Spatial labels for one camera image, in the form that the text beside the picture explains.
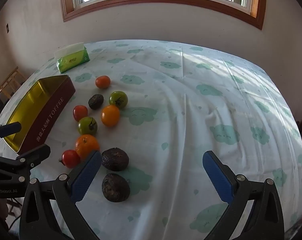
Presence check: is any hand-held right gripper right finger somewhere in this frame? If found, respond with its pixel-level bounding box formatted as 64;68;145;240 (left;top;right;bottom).
202;151;284;240

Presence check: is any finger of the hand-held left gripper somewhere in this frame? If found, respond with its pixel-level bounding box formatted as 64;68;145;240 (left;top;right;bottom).
0;122;22;143
0;144;51;182

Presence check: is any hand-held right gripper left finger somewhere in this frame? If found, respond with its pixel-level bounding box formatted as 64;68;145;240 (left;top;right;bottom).
19;151;102;240

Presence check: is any red tomato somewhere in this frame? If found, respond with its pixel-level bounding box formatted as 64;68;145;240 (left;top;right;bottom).
73;105;88;122
59;149;81;169

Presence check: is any large orange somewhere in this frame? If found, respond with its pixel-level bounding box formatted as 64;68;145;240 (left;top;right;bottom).
75;134;100;160

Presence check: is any large dark wrinkled passion fruit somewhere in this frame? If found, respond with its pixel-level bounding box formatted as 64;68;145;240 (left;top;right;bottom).
101;147;129;172
102;173;131;202

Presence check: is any red and gold tin box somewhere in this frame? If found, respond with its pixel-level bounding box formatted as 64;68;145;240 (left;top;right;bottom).
2;74;76;154

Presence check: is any green tomato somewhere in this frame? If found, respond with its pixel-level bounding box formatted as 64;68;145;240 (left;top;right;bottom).
77;116;98;136
109;91;128;110

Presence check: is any medium orange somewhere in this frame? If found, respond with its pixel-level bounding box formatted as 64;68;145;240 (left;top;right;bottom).
101;105;121;127

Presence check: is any small dark wrinkled passion fruit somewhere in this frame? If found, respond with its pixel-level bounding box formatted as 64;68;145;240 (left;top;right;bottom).
88;94;104;110

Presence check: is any wooden stool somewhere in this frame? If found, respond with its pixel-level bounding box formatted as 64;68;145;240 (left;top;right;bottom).
0;66;27;99

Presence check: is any cloud print tablecloth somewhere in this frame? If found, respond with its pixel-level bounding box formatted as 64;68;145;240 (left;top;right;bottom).
0;39;302;240

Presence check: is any small tangerine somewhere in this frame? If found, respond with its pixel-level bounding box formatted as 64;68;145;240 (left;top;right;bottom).
95;75;111;89

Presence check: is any green tissue pack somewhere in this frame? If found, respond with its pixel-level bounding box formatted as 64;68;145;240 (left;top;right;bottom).
54;42;91;74

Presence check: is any wooden framed window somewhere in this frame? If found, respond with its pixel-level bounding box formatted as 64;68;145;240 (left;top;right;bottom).
60;0;267;30

